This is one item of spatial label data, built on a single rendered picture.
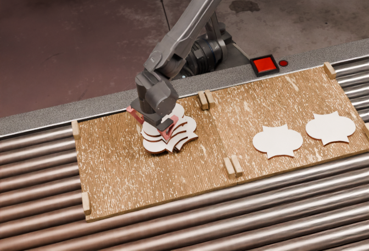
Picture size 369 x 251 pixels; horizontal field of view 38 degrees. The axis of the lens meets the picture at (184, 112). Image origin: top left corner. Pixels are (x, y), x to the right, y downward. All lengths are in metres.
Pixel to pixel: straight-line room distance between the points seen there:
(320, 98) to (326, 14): 1.91
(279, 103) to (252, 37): 1.72
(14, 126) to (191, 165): 0.59
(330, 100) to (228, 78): 0.33
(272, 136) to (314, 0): 2.21
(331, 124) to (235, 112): 0.28
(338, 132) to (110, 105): 0.70
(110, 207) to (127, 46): 2.02
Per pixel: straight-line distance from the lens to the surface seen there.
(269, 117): 1.60
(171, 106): 1.34
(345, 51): 1.87
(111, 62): 3.27
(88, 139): 1.60
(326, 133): 1.56
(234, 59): 2.83
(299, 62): 1.81
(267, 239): 1.39
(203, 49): 2.64
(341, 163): 1.54
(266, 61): 1.79
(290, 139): 1.54
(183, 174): 1.47
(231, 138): 1.54
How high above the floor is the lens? 2.12
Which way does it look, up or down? 47 degrees down
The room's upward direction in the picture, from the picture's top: 6 degrees counter-clockwise
